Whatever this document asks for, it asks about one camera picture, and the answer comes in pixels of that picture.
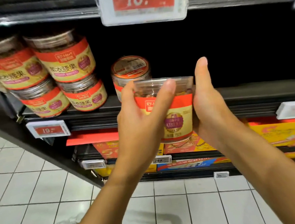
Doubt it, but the person's left hand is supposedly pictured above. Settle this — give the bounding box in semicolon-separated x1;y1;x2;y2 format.
101;75;188;188

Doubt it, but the person's right hand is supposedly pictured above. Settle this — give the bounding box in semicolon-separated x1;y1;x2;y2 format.
186;52;249;156

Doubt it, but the black metal store shelf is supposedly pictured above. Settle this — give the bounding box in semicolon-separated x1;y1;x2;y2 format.
0;0;295;212

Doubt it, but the person's left forearm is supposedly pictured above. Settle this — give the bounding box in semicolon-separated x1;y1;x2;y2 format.
51;164;162;224

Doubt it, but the person's right forearm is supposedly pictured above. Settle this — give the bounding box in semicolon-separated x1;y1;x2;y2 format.
214;116;295;224

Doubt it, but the yellow gift box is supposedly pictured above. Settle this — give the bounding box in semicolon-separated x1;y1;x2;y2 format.
153;142;167;157

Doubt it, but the flat yellow box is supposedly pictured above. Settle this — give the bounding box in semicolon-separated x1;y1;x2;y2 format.
92;158;158;180

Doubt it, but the flat blue box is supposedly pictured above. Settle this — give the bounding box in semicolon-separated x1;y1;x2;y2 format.
156;154;231;173

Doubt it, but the orange chain-print gift box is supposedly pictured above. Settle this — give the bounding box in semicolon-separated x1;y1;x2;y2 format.
161;129;222;156

